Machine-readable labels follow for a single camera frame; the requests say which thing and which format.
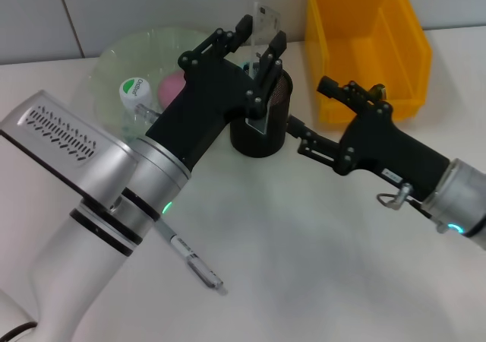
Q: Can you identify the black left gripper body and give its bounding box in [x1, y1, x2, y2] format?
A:
[146, 52, 263, 168]

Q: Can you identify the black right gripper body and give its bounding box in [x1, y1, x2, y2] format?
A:
[336, 104, 451, 201]

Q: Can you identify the pink peach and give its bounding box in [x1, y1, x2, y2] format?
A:
[157, 71, 187, 109]

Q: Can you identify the clear plastic ruler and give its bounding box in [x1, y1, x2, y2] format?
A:
[245, 0, 284, 135]

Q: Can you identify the clear bottle with green label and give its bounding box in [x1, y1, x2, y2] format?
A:
[118, 77, 166, 142]

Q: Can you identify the black mesh pen holder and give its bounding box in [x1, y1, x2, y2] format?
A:
[229, 70, 294, 159]

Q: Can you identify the green glass fruit plate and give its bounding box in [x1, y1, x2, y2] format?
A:
[87, 28, 229, 144]

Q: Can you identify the grey clear pen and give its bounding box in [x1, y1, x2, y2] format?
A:
[155, 220, 229, 296]

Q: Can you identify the yellow plastic bin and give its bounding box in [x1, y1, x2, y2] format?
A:
[303, 0, 433, 125]

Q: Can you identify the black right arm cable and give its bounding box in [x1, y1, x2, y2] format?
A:
[376, 182, 434, 217]

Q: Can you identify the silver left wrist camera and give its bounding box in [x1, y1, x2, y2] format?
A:
[0, 89, 138, 206]

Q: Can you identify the black left camera cable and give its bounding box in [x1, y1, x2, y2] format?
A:
[0, 318, 39, 339]

